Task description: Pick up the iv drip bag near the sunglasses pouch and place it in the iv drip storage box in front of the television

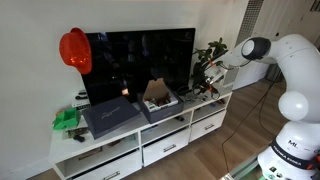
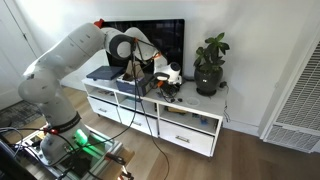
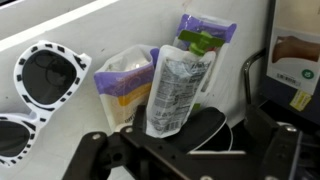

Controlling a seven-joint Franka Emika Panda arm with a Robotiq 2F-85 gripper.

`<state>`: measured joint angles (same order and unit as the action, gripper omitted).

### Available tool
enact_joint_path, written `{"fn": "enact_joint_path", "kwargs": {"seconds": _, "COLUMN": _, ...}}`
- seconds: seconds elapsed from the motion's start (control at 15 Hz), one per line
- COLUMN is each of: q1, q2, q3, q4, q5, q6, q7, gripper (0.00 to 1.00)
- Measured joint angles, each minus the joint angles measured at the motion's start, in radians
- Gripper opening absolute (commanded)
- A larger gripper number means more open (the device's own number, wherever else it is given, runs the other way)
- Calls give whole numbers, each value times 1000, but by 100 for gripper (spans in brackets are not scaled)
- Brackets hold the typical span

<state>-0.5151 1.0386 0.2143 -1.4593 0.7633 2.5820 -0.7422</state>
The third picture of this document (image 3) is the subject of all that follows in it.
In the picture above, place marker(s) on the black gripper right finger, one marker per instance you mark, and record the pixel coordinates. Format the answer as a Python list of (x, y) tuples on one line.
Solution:
[(290, 153)]

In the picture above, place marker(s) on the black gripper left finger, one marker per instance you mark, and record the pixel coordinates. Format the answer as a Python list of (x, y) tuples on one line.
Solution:
[(100, 153)]

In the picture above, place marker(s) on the dark blue open box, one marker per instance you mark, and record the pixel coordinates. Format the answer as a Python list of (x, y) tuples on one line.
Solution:
[(286, 96)]

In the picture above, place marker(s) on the white black sunglasses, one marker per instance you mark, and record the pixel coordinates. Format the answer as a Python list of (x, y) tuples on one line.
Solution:
[(43, 76)]

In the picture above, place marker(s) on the grey bent metal rod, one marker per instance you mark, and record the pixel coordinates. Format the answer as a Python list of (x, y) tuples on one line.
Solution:
[(247, 73)]

